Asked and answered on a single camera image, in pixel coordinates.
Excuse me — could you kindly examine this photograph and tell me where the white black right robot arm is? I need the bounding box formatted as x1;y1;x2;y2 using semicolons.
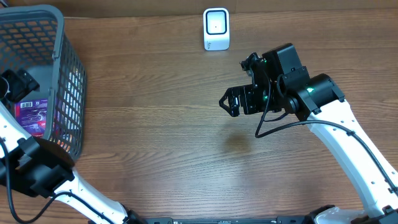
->
219;73;397;223

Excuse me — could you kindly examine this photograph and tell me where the white barcode scanner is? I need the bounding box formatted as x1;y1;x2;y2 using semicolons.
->
203;7;230;51

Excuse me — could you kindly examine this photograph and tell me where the purple sanitary pad pack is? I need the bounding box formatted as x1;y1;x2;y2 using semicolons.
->
14;99;47;138

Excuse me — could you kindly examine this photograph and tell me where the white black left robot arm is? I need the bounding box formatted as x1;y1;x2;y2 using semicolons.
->
1;70;145;223

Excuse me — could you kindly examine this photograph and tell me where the dark grey plastic basket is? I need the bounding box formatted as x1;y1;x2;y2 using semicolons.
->
1;5;87;160

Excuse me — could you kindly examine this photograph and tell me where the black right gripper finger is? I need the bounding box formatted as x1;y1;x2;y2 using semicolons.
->
221;86;239;100
219;96;240;117

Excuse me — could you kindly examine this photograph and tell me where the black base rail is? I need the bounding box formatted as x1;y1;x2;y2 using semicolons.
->
144;215;315;224

